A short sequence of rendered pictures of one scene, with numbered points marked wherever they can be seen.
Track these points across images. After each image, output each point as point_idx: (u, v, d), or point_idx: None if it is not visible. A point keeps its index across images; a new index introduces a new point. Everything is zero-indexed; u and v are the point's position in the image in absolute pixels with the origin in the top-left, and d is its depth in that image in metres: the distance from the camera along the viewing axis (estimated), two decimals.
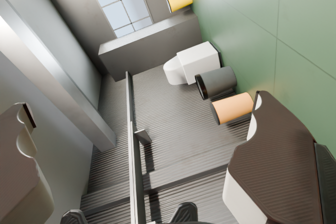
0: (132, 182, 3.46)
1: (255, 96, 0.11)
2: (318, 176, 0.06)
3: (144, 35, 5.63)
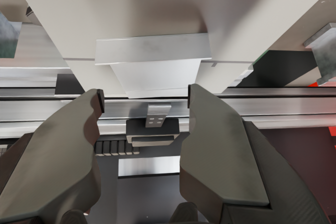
0: None
1: (188, 90, 0.12)
2: (252, 148, 0.07)
3: None
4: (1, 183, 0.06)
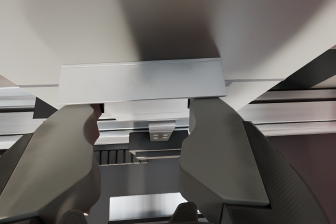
0: None
1: None
2: (252, 148, 0.07)
3: None
4: (1, 183, 0.06)
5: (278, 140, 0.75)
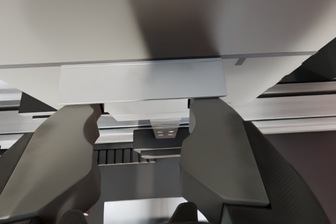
0: None
1: None
2: (252, 149, 0.07)
3: None
4: (1, 183, 0.06)
5: (296, 137, 0.70)
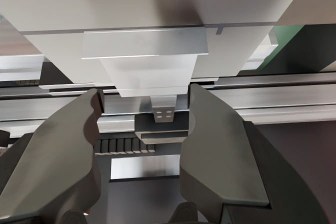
0: None
1: (188, 90, 0.12)
2: (252, 148, 0.07)
3: None
4: (1, 183, 0.06)
5: (289, 130, 0.73)
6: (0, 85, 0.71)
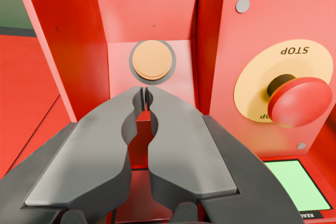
0: None
1: (145, 93, 0.12)
2: (214, 140, 0.08)
3: None
4: (43, 167, 0.07)
5: None
6: None
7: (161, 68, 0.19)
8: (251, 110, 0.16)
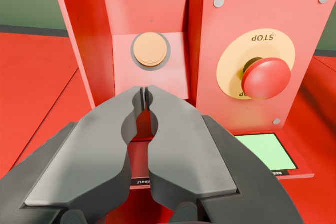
0: None
1: (145, 93, 0.12)
2: (214, 140, 0.08)
3: None
4: (43, 167, 0.07)
5: None
6: None
7: (158, 56, 0.23)
8: (231, 88, 0.20)
